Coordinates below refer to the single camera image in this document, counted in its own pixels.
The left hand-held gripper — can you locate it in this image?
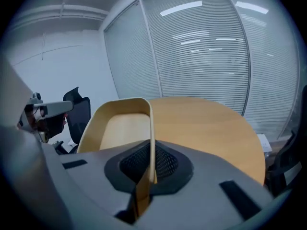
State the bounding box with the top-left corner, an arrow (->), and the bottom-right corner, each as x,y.
17,92 -> 74,144

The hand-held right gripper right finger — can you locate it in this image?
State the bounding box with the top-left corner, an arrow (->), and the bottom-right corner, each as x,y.
134,139 -> 274,230

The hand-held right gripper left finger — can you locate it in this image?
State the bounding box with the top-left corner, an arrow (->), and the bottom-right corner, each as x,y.
41,139 -> 152,227

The tan wooden container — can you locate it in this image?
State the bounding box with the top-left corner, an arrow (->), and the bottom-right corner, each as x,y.
76,97 -> 159,219

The black mesh office chair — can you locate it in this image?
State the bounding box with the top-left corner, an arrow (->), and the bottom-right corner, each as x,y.
54,86 -> 92,154

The round wooden table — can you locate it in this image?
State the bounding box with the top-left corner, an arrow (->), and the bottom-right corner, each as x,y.
76,96 -> 266,186

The white ceiling pipe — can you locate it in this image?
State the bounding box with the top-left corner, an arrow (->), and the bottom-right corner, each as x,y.
13,3 -> 109,31

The glass partition with blinds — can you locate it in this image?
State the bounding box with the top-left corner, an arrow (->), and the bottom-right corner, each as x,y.
103,0 -> 301,141

